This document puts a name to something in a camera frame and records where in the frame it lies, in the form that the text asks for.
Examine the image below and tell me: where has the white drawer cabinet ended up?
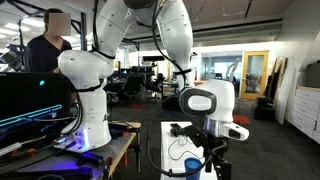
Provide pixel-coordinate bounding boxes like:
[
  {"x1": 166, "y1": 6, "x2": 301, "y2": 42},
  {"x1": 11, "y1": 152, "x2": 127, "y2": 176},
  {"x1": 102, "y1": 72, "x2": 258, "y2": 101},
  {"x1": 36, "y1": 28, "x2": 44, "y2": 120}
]
[{"x1": 288, "y1": 86, "x2": 320, "y2": 144}]

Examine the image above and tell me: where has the thin black cable on table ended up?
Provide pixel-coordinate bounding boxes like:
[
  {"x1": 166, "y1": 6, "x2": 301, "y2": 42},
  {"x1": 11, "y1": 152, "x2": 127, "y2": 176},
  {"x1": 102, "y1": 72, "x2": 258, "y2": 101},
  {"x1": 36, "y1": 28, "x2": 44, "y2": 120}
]
[{"x1": 167, "y1": 135, "x2": 205, "y2": 162}]

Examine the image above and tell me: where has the metal robot base table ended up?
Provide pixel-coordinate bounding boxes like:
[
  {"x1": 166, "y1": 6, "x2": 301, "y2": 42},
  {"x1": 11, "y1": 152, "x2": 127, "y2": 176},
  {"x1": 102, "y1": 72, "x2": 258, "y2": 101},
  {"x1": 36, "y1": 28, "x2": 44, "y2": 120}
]
[{"x1": 1, "y1": 122, "x2": 141, "y2": 180}]

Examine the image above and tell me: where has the orange floor mat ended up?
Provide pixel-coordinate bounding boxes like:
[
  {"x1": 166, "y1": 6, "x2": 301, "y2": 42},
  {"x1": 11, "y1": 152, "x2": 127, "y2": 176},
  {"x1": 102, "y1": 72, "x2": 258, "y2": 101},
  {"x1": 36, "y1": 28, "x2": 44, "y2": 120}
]
[{"x1": 233, "y1": 115, "x2": 250, "y2": 125}]

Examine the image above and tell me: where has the yellow framed door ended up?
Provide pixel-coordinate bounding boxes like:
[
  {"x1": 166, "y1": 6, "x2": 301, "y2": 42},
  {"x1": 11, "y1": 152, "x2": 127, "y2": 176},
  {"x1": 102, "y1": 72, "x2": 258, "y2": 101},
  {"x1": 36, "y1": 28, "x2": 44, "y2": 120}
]
[{"x1": 240, "y1": 51, "x2": 269, "y2": 100}]

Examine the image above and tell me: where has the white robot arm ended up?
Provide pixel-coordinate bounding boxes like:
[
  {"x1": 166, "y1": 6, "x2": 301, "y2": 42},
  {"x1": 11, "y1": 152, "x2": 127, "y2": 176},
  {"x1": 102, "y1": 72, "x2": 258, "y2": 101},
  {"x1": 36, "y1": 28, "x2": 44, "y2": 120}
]
[{"x1": 58, "y1": 0, "x2": 249, "y2": 180}]

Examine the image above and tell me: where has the black computer monitor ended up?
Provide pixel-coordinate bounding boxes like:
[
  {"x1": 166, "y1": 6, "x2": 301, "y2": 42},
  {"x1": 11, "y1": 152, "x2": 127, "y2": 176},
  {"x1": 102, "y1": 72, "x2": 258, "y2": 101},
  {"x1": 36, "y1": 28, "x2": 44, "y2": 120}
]
[{"x1": 0, "y1": 72, "x2": 72, "y2": 147}]

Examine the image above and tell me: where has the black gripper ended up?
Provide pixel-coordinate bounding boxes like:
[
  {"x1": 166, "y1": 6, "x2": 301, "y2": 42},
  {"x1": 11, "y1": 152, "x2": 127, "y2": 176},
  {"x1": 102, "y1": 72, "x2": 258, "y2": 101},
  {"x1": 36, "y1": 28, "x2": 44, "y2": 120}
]
[{"x1": 205, "y1": 134, "x2": 232, "y2": 180}]

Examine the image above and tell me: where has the person in dark shirt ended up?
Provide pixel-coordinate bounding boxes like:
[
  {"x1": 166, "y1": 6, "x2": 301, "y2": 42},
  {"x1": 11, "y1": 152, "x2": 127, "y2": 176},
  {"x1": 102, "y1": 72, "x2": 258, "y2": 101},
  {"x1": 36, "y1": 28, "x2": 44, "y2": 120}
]
[{"x1": 25, "y1": 8, "x2": 72, "y2": 73}]

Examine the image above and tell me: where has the black game controller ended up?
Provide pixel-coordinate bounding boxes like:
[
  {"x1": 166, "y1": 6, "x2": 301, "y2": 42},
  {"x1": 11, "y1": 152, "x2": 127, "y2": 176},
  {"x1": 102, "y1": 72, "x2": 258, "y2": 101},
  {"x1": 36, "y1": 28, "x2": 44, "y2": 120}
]
[{"x1": 170, "y1": 123, "x2": 191, "y2": 137}]

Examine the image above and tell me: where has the blue plastic cup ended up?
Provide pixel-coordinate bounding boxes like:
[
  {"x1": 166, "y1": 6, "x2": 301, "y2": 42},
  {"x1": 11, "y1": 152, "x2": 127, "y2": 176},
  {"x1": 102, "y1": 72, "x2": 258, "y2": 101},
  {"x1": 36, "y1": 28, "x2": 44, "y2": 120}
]
[{"x1": 184, "y1": 158, "x2": 202, "y2": 180}]

